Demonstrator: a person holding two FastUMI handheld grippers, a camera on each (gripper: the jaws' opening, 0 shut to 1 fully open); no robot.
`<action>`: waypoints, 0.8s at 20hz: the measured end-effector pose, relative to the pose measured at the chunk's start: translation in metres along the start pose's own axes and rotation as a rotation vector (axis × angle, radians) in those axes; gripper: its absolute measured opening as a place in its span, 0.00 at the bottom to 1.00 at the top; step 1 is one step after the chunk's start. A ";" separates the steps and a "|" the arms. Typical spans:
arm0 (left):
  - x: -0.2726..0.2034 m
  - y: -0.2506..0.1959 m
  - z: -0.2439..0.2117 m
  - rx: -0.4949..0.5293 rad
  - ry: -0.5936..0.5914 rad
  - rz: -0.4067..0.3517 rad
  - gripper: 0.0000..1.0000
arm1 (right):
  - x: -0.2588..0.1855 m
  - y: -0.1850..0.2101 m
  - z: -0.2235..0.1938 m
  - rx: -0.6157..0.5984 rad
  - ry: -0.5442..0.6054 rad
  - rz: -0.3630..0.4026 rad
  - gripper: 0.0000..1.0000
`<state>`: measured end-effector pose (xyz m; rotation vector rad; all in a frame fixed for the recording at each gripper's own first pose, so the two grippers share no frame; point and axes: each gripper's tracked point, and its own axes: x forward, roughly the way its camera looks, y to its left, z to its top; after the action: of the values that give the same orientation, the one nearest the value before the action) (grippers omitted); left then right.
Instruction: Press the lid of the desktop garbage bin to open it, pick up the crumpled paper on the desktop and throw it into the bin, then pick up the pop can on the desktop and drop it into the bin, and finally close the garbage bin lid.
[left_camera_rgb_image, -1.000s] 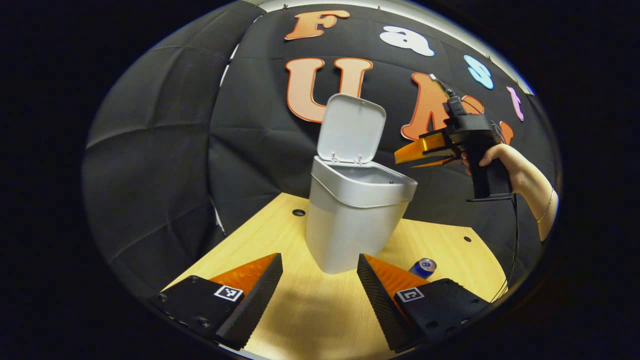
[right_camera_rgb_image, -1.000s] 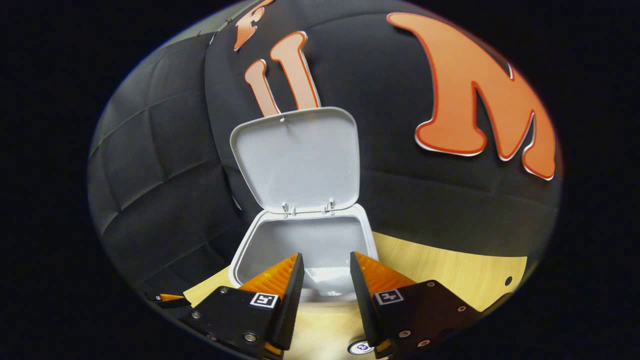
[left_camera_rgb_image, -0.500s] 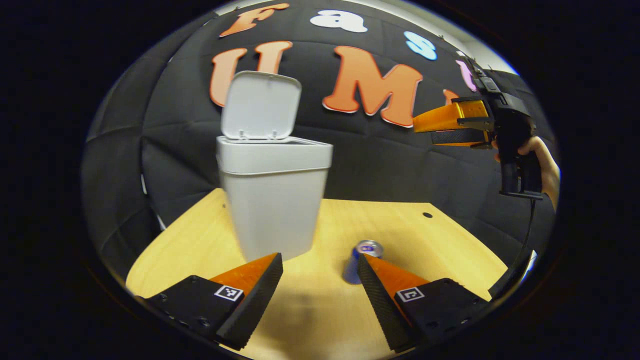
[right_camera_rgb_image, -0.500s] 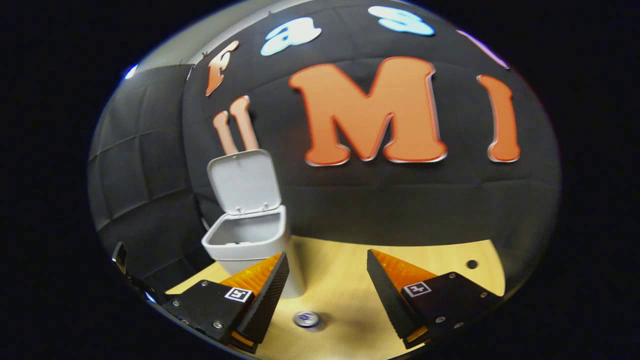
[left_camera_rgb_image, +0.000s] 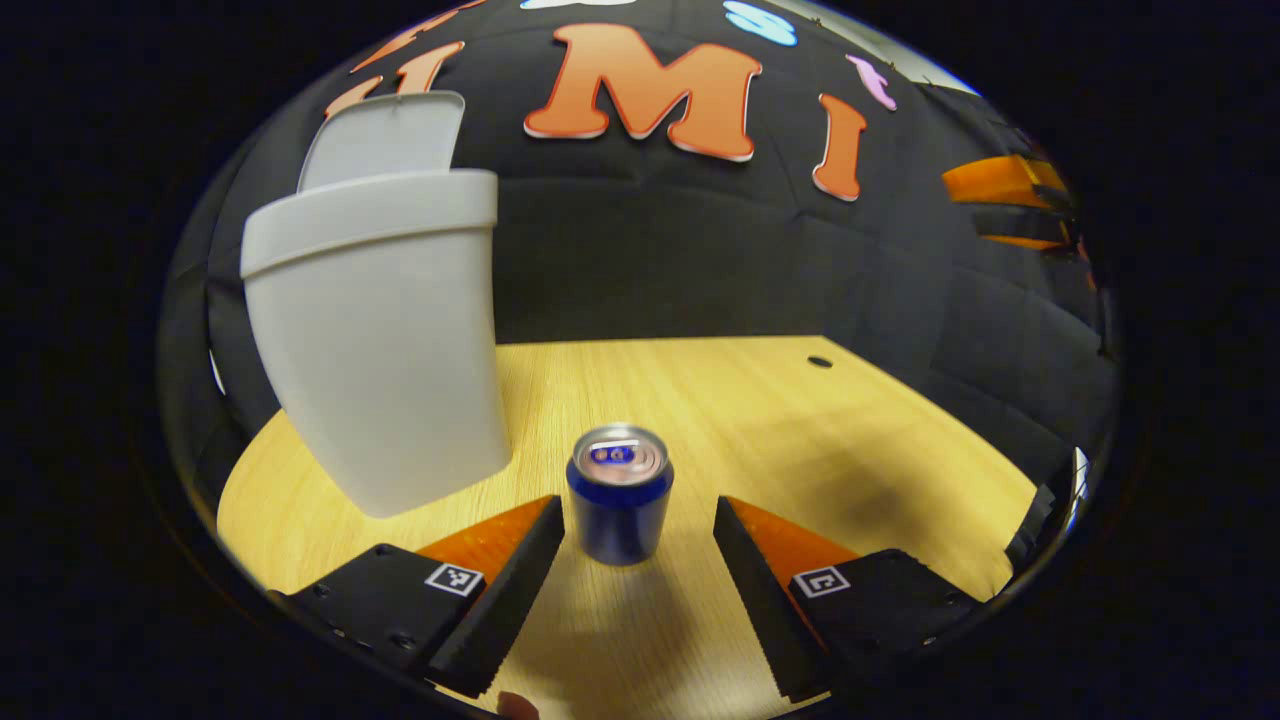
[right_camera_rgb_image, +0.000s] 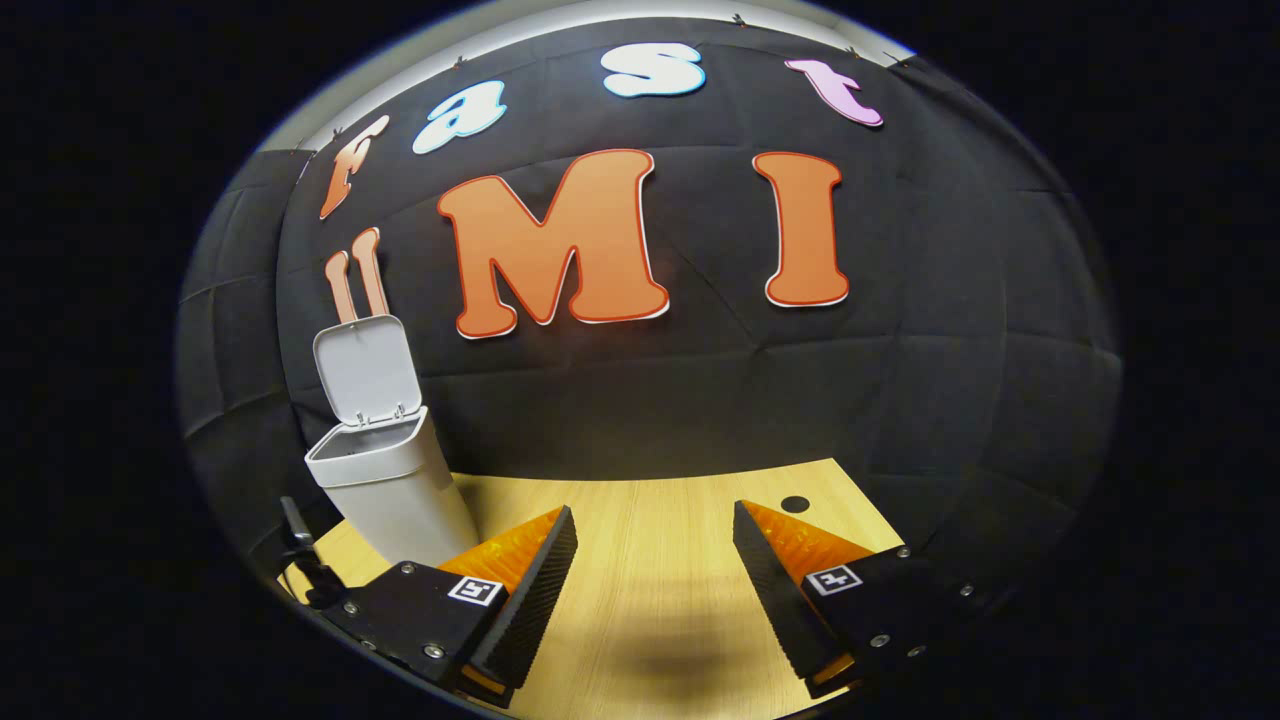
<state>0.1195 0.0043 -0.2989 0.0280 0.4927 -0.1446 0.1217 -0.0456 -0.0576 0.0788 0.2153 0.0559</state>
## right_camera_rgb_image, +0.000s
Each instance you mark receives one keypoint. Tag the black backdrop cloth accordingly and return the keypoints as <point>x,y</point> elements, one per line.
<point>700,400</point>

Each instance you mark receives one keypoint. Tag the wooden desktop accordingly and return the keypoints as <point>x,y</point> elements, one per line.
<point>650,540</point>

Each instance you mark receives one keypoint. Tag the white desktop garbage bin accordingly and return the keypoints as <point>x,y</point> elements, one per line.
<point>390,500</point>

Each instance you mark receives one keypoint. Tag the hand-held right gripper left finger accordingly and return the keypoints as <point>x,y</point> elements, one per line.
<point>520,610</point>

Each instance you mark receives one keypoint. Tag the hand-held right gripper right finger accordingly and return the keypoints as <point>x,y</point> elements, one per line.
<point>785,610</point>

